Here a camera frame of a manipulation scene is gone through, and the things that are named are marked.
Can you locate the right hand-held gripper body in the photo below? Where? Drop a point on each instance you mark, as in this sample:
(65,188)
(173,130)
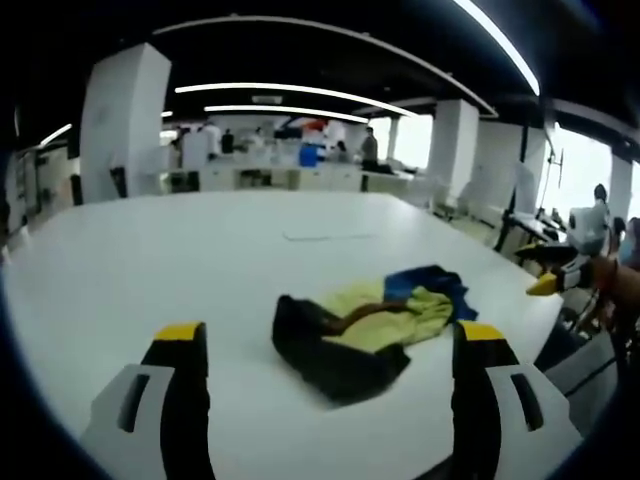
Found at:
(590,227)

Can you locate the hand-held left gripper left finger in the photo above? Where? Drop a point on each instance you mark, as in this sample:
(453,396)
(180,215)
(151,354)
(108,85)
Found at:
(150,400)

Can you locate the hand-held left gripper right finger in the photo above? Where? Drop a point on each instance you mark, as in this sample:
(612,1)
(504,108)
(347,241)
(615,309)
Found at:
(500,400)

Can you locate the black yellow blue garment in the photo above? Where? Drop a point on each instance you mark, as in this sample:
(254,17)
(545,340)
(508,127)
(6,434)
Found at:
(350,340)

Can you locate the person's right hand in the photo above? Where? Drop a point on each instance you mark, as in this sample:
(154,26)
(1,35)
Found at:
(607,277)

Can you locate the black metal stand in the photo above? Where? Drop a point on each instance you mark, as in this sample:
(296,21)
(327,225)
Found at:
(517,200)

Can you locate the white square pillar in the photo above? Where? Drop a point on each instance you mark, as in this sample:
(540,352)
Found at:
(456,145)
(125,120)

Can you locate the long ceiling light strip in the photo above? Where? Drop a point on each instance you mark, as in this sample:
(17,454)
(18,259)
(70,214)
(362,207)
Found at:
(285,110)
(56,135)
(500,40)
(295,90)

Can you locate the blue container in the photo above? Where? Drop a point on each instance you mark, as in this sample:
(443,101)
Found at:
(309,155)

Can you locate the long white counter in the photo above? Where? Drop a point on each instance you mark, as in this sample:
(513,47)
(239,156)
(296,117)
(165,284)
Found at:
(280,177)

